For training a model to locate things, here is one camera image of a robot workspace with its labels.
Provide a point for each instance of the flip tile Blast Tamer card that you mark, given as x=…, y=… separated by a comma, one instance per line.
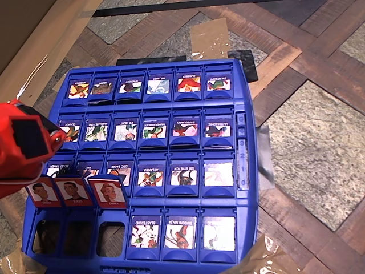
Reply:
x=58, y=165

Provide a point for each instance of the blue guessing game board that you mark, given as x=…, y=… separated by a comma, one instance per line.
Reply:
x=245, y=205

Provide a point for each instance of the black tape strip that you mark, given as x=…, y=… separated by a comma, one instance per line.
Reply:
x=265, y=154
x=151, y=60
x=246, y=64

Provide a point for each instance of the flip tile faded white card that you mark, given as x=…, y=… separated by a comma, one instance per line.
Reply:
x=218, y=234
x=218, y=175

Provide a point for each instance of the red-framed character card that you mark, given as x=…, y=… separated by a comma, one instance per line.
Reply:
x=72, y=191
x=42, y=192
x=109, y=192

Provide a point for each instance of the flip tile Zap card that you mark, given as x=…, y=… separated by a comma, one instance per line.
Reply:
x=89, y=168

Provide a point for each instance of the blue cassette with colourful label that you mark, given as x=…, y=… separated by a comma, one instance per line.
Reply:
x=218, y=84

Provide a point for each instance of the dinosaur card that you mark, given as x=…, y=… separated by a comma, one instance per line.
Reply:
x=78, y=90

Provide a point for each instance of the brown tape patch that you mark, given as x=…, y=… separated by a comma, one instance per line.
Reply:
x=209, y=37

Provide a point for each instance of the blue cassette with orange label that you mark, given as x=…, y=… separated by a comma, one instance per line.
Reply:
x=188, y=85

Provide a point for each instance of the long thin black tape line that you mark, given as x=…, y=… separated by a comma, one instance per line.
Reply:
x=171, y=8

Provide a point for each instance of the flip tile Shadow Ninja card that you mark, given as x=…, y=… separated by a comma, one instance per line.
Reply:
x=180, y=234

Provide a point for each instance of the brown cardboard box wall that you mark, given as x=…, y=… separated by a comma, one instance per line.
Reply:
x=25, y=37

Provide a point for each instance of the flip tile Eric Eagle card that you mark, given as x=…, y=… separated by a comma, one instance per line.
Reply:
x=121, y=171

